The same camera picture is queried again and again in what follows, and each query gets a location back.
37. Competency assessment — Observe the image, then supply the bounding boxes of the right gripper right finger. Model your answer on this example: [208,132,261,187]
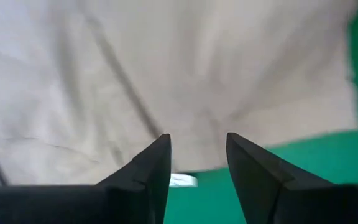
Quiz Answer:
[226,132,358,224]

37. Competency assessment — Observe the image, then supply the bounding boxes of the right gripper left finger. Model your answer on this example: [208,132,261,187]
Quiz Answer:
[0,133,172,224]

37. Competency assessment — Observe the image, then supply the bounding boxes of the beige khaki shorts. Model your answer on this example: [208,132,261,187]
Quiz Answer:
[0,0,358,187]

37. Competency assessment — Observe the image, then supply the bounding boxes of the green table mat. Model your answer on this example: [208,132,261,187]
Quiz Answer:
[163,0,358,224]

